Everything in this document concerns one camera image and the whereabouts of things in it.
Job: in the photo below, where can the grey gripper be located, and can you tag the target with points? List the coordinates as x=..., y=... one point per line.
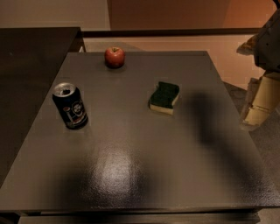
x=269, y=48

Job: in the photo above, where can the green and yellow sponge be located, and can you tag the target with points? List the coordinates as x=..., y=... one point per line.
x=164, y=98

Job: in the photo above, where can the black pepsi can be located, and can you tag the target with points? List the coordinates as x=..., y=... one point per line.
x=67, y=98

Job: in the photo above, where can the red apple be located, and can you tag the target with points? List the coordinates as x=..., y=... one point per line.
x=114, y=57

